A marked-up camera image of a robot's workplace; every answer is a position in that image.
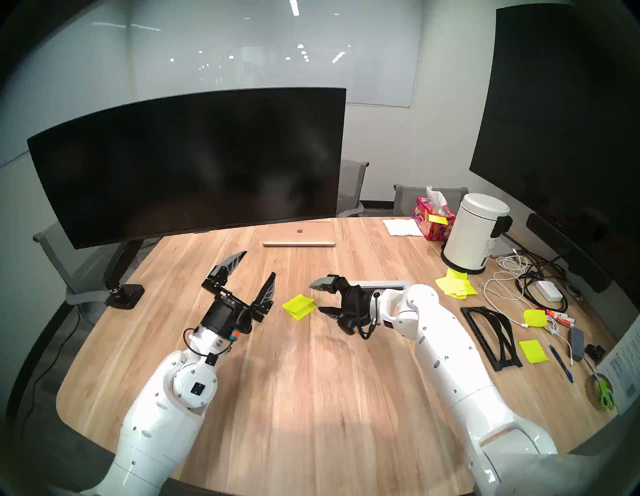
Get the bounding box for grey mesh office chair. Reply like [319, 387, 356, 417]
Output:
[32, 220, 163, 326]
[336, 159, 370, 219]
[392, 184, 469, 218]

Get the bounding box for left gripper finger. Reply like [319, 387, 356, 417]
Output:
[250, 271, 277, 317]
[209, 251, 248, 291]

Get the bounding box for orange white marker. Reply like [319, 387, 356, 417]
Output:
[539, 308, 576, 326]

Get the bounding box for black monitor stand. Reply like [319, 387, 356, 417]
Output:
[102, 240, 146, 310]

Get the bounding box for curved black monitor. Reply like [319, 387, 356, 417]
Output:
[26, 87, 347, 250]

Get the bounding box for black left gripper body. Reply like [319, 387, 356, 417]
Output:
[200, 277, 267, 342]

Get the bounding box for white power adapter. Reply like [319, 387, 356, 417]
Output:
[535, 280, 565, 302]

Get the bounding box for white coiled cable bundle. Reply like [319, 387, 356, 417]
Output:
[492, 254, 530, 273]

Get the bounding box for printed white paper sheet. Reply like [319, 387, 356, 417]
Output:
[596, 315, 640, 416]

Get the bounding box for green handled scissors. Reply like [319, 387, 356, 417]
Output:
[585, 372, 613, 408]

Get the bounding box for white pedal bin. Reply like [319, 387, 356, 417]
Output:
[441, 193, 513, 275]

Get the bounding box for white charging cable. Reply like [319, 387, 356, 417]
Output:
[481, 272, 573, 368]

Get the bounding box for glass wall whiteboard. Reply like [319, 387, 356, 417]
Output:
[127, 0, 425, 109]

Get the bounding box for rose gold laptop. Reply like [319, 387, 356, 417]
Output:
[262, 221, 337, 248]

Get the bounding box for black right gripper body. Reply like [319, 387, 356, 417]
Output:
[327, 275, 381, 339]

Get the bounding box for small yellow sticky pad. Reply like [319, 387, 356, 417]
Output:
[518, 340, 550, 364]

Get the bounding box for yellow sticky note pad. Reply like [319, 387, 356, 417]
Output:
[282, 294, 317, 321]

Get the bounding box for white paper napkin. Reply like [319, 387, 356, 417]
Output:
[382, 218, 425, 237]

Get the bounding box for loose yellow sticky notes pile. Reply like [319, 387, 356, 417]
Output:
[435, 267, 478, 300]

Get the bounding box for grey rectangular block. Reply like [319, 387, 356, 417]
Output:
[567, 327, 586, 362]

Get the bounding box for black frame stand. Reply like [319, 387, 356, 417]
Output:
[460, 306, 523, 372]

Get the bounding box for grey table socket box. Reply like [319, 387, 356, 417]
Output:
[350, 280, 415, 296]

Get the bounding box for black looped cable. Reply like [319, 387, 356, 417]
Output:
[515, 247, 571, 313]

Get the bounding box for large black wall screen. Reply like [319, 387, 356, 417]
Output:
[469, 2, 640, 301]

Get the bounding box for colourful tissue box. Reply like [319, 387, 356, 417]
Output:
[412, 196, 457, 242]

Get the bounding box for blue pen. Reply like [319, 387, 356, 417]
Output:
[548, 344, 575, 384]

